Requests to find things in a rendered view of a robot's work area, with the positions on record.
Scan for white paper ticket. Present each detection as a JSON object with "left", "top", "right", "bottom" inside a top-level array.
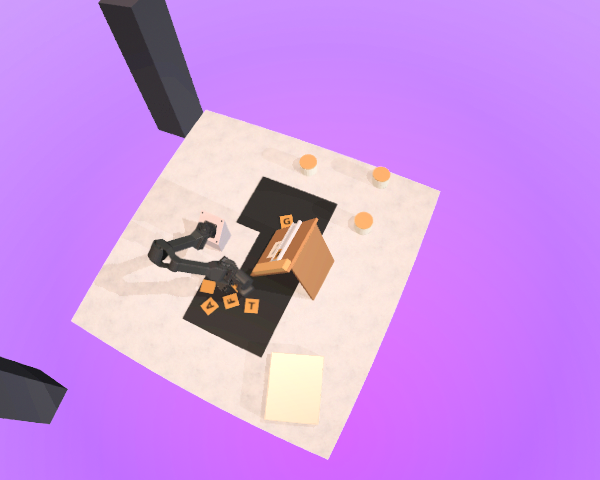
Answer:
[{"left": 267, "top": 241, "right": 281, "bottom": 258}]

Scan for white cylindrical container with orange lid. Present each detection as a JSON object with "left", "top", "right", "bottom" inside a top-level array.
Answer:
[
  {"left": 372, "top": 167, "right": 390, "bottom": 189},
  {"left": 354, "top": 212, "right": 373, "bottom": 235},
  {"left": 300, "top": 154, "right": 317, "bottom": 177}
]

